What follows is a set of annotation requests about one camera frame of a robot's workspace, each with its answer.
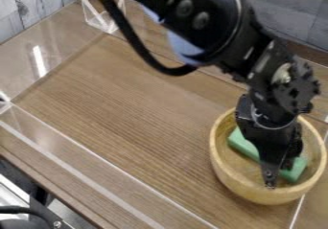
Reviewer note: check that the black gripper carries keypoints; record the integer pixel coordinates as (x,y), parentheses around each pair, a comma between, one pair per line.
(279,142)

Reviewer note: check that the round wooden bowl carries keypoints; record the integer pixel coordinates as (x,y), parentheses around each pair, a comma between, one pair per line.
(239,172)

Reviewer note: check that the green rectangular block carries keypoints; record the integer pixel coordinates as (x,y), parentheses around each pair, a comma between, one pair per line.
(239,143)

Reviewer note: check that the black metal bracket with screw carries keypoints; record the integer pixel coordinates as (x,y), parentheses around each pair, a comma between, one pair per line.
(46,219)

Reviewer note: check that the clear acrylic corner bracket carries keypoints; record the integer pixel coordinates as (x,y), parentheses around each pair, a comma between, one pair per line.
(100,20)

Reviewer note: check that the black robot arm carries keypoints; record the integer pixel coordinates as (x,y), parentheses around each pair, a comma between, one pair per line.
(216,32)

